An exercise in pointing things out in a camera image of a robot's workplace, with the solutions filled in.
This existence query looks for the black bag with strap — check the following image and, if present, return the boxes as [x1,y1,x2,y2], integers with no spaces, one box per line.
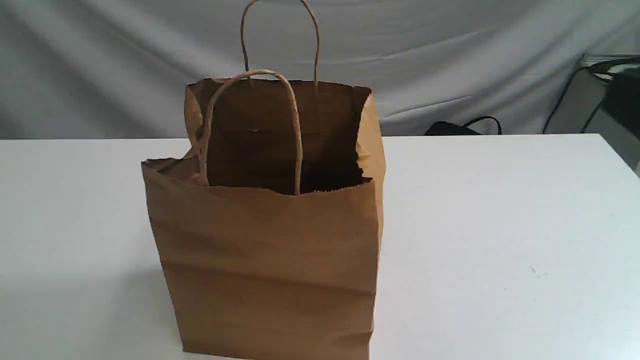
[423,115,503,136]

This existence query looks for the brown paper bag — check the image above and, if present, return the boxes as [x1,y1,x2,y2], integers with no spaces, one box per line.
[141,0,386,360]

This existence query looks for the white fabric backdrop curtain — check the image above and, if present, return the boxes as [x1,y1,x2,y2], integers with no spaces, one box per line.
[0,0,639,139]

